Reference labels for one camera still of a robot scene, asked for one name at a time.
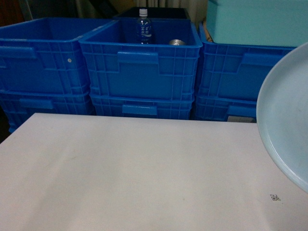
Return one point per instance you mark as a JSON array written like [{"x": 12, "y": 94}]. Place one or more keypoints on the light blue oval tray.
[{"x": 282, "y": 115}]

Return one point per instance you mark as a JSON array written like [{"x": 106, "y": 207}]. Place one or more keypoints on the lower middle blue crate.
[{"x": 143, "y": 108}]

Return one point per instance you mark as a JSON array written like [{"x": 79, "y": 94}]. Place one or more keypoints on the blue crate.
[
  {"x": 220, "y": 109},
  {"x": 119, "y": 66},
  {"x": 143, "y": 108},
  {"x": 234, "y": 71},
  {"x": 44, "y": 55},
  {"x": 19, "y": 107}
]

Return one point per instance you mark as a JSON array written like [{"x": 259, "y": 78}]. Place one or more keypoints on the lower right blue crate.
[{"x": 220, "y": 109}]

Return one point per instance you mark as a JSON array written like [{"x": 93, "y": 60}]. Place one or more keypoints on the upper middle blue crate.
[{"x": 119, "y": 66}]

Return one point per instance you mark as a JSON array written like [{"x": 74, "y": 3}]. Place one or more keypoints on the silver metal can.
[{"x": 177, "y": 42}]

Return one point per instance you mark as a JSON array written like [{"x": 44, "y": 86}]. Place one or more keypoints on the clear water bottle blue label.
[{"x": 144, "y": 27}]

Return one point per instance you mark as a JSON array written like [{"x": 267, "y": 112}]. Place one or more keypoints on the upper right blue crate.
[{"x": 234, "y": 71}]

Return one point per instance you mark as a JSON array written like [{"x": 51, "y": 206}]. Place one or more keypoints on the dark crate behind bottle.
[{"x": 155, "y": 12}]

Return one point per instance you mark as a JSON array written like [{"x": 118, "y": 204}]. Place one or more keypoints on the white table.
[{"x": 96, "y": 173}]

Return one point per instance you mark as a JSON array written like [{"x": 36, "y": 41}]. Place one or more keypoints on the upper left blue crate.
[{"x": 44, "y": 55}]

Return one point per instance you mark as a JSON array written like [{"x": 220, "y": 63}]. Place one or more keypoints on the lower left blue crate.
[{"x": 19, "y": 107}]

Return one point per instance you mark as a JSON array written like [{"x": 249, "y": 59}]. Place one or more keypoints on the small QR code sticker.
[{"x": 275, "y": 197}]

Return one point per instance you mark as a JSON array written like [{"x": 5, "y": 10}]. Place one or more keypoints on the teal foam box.
[{"x": 258, "y": 22}]

